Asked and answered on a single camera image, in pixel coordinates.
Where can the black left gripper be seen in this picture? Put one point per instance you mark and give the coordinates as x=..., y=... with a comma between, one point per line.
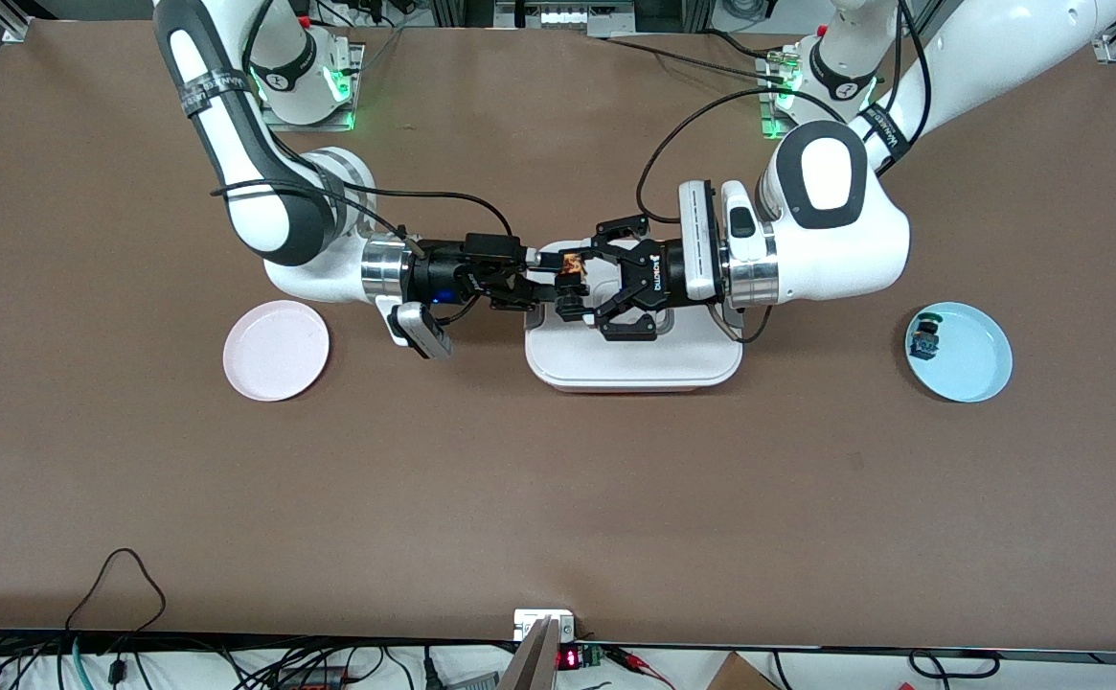
x=658, y=275

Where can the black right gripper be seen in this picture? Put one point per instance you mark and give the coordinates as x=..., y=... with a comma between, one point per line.
x=444, y=272

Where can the orange black switch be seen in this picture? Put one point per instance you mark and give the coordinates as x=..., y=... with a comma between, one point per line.
x=573, y=264

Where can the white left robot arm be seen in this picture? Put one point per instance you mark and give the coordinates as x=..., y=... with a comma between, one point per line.
x=835, y=249

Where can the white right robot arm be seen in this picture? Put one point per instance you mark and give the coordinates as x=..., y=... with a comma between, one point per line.
x=265, y=216

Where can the pink round plate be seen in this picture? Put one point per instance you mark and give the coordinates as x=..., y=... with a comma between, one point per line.
x=275, y=353

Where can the white power outlet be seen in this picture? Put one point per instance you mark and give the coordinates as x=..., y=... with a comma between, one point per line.
x=529, y=618

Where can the light blue round plate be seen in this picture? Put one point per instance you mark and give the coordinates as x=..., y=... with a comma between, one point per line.
x=969, y=359

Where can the green circuit board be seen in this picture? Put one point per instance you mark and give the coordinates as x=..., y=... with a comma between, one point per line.
x=592, y=656

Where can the red digit display module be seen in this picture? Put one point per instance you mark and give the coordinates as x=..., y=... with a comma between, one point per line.
x=568, y=659

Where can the grey metal bar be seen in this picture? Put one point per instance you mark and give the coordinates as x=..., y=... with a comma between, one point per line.
x=534, y=666

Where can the brown cardboard piece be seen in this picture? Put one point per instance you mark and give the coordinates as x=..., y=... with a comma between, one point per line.
x=740, y=676

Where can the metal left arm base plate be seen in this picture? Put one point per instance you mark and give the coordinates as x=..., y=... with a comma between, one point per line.
x=768, y=131

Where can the aluminium frame structure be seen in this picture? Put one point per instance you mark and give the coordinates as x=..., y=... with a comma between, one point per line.
x=615, y=19

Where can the green blue switch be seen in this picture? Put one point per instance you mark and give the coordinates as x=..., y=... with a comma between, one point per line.
x=924, y=337

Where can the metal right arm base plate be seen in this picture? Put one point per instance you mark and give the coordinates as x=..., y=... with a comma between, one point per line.
x=275, y=122

